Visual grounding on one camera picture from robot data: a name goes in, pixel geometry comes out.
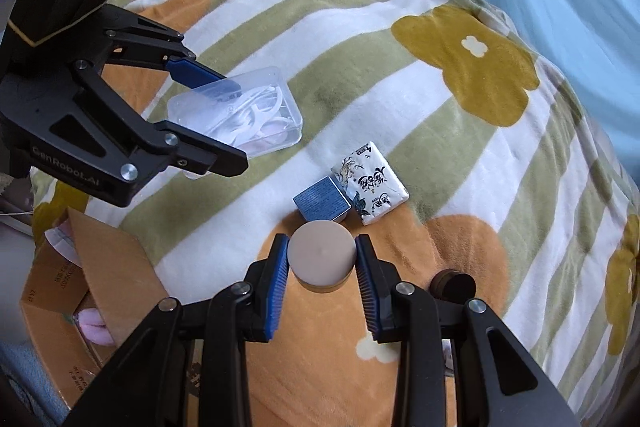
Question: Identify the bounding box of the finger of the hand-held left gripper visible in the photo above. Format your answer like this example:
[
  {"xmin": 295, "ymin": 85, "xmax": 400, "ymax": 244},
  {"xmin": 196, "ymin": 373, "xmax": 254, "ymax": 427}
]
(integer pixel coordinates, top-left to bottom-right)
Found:
[
  {"xmin": 70, "ymin": 59, "xmax": 250, "ymax": 188},
  {"xmin": 101, "ymin": 4, "xmax": 242, "ymax": 92}
]

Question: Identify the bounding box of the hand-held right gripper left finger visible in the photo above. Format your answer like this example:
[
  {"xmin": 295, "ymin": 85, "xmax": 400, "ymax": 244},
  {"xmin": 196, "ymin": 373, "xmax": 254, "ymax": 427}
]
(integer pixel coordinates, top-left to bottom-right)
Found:
[{"xmin": 65, "ymin": 234, "xmax": 291, "ymax": 427}]

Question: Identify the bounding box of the small blue box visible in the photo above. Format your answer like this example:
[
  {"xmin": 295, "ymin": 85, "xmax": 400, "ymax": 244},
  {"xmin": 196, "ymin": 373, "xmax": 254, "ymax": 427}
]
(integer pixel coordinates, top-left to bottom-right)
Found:
[{"xmin": 292, "ymin": 176, "xmax": 351, "ymax": 223}]

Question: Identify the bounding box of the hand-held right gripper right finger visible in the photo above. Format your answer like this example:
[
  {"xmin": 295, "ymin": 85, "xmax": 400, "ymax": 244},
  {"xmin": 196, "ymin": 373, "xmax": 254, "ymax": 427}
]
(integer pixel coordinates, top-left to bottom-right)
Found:
[{"xmin": 353, "ymin": 234, "xmax": 582, "ymax": 427}]

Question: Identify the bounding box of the pink soft item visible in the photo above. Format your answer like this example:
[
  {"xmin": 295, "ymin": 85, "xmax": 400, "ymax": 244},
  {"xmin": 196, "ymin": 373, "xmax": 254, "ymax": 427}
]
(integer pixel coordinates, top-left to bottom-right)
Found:
[{"xmin": 74, "ymin": 307, "xmax": 117, "ymax": 349}]

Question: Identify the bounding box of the clear plastic box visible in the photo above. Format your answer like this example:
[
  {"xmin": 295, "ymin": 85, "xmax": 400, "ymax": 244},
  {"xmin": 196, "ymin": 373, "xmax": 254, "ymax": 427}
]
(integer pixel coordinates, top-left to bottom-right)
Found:
[{"xmin": 167, "ymin": 66, "xmax": 305, "ymax": 180}]

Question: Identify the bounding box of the cardboard box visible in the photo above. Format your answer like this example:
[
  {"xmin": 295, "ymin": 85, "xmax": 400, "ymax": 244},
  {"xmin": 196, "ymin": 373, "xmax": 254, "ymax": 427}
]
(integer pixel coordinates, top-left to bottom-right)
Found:
[{"xmin": 19, "ymin": 206, "xmax": 172, "ymax": 411}]

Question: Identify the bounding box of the pile of white floss picks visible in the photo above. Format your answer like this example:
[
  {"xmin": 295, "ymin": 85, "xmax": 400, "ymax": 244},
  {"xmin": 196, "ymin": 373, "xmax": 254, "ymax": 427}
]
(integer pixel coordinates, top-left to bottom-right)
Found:
[{"xmin": 220, "ymin": 84, "xmax": 297, "ymax": 144}]

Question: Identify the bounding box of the round beige jar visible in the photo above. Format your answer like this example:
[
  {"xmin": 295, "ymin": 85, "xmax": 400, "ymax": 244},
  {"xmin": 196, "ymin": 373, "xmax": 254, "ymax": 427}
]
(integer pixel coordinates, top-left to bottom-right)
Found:
[{"xmin": 289, "ymin": 219, "xmax": 359, "ymax": 294}]

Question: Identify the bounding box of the white printed tissue packet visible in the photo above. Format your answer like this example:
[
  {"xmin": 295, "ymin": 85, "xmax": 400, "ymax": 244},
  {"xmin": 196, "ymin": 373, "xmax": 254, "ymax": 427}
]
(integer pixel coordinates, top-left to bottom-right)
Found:
[{"xmin": 330, "ymin": 141, "xmax": 410, "ymax": 227}]

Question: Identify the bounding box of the light blue towel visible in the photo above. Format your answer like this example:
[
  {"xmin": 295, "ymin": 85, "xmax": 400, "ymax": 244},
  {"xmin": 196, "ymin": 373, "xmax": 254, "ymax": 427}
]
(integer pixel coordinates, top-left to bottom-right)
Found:
[{"xmin": 0, "ymin": 341, "xmax": 77, "ymax": 427}]

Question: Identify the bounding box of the dark brown round lid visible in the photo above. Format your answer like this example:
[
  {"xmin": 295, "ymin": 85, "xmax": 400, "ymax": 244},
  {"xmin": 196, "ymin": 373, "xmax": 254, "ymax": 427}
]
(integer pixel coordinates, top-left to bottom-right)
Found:
[{"xmin": 431, "ymin": 271, "xmax": 476, "ymax": 308}]

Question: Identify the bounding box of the floral striped blanket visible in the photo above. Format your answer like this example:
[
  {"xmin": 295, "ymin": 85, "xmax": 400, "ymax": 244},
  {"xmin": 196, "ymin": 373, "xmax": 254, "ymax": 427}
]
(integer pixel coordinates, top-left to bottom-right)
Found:
[{"xmin": 30, "ymin": 0, "xmax": 640, "ymax": 427}]

